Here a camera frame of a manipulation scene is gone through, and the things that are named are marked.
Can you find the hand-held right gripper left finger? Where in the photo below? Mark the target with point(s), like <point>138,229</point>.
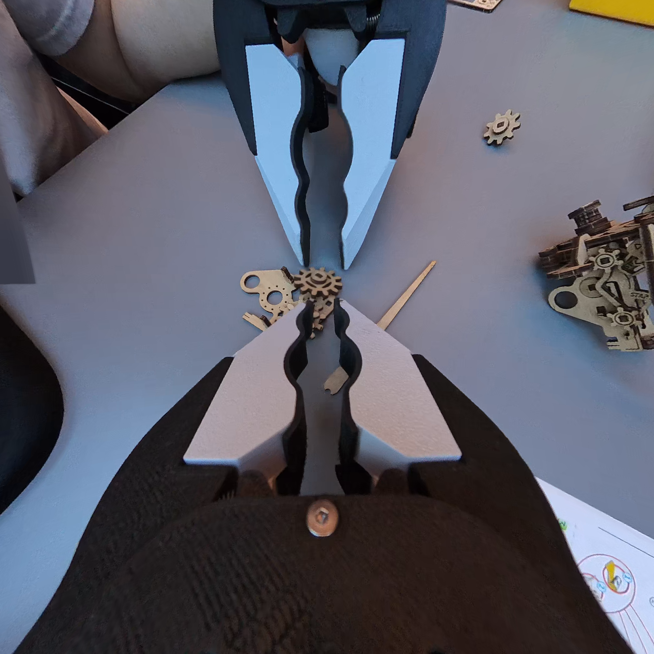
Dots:
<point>245,408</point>

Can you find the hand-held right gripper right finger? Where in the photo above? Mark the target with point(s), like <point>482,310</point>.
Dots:
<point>403,408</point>

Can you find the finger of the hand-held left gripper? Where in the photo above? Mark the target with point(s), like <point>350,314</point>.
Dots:
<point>373,112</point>
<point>271,112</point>

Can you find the wooden gear plate assembly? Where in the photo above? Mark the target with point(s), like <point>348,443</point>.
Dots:
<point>271,296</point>

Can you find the yellow plastic bin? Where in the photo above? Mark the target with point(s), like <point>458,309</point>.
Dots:
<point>613,10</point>

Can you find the person's left forearm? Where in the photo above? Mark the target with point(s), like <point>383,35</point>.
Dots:
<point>153,46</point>

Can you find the grey desk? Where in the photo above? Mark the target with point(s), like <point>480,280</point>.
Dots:
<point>485,408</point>

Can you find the small wooden gear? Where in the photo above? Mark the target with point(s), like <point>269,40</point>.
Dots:
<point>493,134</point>

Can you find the pointed wooden stick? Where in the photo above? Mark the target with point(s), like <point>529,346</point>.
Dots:
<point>408,296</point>

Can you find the black mesh cushion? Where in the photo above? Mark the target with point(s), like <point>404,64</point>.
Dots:
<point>25,408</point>

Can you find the wooden mechanical model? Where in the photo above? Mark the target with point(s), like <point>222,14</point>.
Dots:
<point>608,286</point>

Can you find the person's grey shirt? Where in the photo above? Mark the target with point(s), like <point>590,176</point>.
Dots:
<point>30,127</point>

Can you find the white instruction booklet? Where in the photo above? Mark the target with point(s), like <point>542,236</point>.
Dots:
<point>628,546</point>

